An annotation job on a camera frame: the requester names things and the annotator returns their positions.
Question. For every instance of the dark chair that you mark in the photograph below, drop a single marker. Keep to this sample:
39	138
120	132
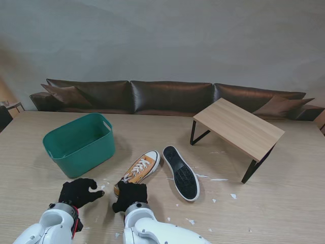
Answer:
4	117

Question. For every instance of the green plastic basket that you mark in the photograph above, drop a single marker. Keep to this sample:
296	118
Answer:
76	145

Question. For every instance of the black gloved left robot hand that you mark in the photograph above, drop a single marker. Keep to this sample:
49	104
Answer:
76	193

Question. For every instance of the brown leather cushion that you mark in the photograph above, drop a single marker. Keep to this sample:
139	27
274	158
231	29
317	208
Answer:
281	106
66	95

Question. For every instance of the small wooden shelf black legs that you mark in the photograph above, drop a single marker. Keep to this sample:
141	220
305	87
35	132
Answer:
238	124

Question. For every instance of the yellow canvas sneaker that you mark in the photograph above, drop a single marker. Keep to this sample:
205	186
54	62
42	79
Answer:
144	165
181	175

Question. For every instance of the wooden side table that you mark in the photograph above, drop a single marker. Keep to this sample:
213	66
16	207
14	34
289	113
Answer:
14	105

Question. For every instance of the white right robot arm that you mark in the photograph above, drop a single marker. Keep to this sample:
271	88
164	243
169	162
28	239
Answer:
152	228

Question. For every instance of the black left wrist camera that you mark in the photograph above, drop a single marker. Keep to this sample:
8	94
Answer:
79	225

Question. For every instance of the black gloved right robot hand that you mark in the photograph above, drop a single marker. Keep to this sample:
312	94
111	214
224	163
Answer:
132	194

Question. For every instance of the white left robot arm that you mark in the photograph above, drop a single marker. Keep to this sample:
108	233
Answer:
45	228

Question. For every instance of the dark brown leather sofa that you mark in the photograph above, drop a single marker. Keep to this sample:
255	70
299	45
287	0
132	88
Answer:
170	96

